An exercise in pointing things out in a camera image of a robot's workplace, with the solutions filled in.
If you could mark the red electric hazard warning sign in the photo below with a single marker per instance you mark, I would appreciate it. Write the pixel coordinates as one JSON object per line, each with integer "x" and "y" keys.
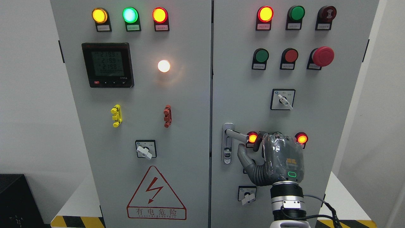
{"x": 154, "y": 198}

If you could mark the red emergency stop button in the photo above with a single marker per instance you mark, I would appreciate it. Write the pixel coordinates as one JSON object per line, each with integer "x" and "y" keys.
{"x": 320, "y": 57}

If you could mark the yellow terminal connector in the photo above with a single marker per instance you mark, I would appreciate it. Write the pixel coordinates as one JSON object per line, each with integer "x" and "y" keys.
{"x": 116, "y": 112}

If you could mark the red lit indicator light left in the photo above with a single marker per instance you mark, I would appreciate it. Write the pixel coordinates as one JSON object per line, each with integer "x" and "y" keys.
{"x": 160, "y": 19}

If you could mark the red terminal connector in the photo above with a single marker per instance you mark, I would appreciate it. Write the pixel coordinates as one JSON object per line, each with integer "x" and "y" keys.
{"x": 167, "y": 116}

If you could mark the red lit light middle left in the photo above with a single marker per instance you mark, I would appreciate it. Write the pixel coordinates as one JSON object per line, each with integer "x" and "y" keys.
{"x": 252, "y": 137}

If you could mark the white lit indicator light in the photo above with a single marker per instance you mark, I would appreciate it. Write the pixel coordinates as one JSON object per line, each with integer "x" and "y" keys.
{"x": 164, "y": 66}

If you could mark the white platform hazard striped base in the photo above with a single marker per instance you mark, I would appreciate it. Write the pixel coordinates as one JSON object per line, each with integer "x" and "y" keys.
{"x": 82, "y": 210}

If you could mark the grey cabinet door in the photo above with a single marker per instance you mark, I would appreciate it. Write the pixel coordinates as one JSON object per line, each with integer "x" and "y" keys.
{"x": 242, "y": 96}
{"x": 183, "y": 147}

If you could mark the lower white selector switch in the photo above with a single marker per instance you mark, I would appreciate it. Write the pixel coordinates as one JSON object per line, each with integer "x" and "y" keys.
{"x": 246, "y": 194}

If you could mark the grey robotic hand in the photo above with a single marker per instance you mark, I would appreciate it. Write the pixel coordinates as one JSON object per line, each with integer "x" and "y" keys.
{"x": 283, "y": 160}

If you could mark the black digital power meter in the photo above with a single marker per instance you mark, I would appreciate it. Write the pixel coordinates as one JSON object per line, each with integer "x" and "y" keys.
{"x": 108, "y": 65}

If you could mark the left door selector switch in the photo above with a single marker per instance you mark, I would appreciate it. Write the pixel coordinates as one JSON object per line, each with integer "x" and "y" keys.
{"x": 146, "y": 149}

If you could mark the right grey cabinet door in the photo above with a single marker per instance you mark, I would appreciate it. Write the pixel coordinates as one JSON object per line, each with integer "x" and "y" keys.
{"x": 242, "y": 96}

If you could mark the left grey cabinet door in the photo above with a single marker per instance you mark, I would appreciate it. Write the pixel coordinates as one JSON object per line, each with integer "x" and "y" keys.
{"x": 183, "y": 147}

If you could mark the black box lower left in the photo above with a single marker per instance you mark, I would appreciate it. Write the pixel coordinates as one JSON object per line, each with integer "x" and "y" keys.
{"x": 18, "y": 208}

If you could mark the red lit light top right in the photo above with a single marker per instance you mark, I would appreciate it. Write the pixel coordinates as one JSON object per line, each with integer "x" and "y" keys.
{"x": 264, "y": 17}

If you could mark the red push button upper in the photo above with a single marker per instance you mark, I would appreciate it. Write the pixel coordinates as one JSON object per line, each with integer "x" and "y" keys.
{"x": 288, "y": 59}

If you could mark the red lit light middle right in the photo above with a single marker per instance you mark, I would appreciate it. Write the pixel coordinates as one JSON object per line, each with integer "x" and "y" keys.
{"x": 302, "y": 138}

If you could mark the upper right selector switch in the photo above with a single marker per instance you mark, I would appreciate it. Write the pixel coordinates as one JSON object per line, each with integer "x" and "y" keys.
{"x": 282, "y": 99}

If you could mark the green push button upper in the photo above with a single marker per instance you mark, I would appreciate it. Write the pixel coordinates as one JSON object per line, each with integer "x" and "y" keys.
{"x": 260, "y": 58}

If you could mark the silver door handle lock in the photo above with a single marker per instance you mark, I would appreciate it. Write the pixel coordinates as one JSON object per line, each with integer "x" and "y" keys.
{"x": 228, "y": 134}

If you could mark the yellow indicator light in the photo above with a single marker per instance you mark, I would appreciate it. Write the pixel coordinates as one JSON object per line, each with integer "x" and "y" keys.
{"x": 102, "y": 20}

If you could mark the green lit indicator light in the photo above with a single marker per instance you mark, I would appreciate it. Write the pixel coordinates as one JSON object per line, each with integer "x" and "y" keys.
{"x": 132, "y": 19}

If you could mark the dark red buzzer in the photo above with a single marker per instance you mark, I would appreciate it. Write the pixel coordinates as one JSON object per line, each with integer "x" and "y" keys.
{"x": 325, "y": 17}

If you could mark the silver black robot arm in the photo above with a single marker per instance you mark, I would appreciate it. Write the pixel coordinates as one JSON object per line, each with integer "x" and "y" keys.
{"x": 288, "y": 206}

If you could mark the green indicator top right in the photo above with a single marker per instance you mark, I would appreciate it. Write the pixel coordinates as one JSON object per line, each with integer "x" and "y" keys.
{"x": 294, "y": 18}

